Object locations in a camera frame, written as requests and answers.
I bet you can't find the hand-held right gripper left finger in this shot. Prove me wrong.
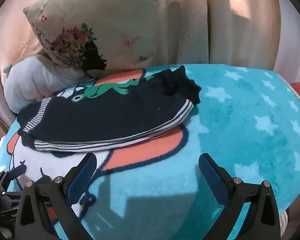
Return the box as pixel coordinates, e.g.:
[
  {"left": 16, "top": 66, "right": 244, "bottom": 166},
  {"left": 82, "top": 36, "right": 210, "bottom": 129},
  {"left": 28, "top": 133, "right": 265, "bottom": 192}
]
[{"left": 14, "top": 152, "right": 98, "bottom": 240}]

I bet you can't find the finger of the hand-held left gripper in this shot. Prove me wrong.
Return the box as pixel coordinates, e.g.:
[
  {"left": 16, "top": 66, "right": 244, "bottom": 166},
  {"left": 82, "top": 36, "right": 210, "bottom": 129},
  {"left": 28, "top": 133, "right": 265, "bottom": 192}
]
[{"left": 0, "top": 165, "right": 27, "bottom": 183}]

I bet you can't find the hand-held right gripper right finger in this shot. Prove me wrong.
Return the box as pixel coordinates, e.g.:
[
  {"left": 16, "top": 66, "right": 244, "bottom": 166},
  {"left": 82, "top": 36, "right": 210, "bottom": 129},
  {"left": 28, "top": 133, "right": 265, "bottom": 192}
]
[{"left": 198, "top": 152, "right": 282, "bottom": 240}]

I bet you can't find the teal cartoon printed blanket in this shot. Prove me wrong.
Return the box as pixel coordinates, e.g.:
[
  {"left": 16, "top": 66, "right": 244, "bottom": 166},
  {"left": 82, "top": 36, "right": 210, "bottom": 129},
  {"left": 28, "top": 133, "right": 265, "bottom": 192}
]
[{"left": 0, "top": 64, "right": 300, "bottom": 240}]

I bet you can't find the white pillow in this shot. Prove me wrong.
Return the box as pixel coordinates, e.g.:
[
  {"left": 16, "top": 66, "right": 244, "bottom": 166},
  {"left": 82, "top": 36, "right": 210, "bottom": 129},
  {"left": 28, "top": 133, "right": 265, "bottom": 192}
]
[{"left": 4, "top": 55, "right": 90, "bottom": 114}]

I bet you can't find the beige curtain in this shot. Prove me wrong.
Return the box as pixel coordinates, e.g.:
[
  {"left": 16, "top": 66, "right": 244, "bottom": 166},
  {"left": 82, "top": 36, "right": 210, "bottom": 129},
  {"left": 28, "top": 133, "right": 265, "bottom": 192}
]
[{"left": 0, "top": 0, "right": 290, "bottom": 70}]

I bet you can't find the cream floral pillow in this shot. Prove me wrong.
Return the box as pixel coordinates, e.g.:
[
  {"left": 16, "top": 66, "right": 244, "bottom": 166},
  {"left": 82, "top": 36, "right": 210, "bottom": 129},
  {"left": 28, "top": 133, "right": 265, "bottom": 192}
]
[{"left": 23, "top": 0, "right": 167, "bottom": 71}]

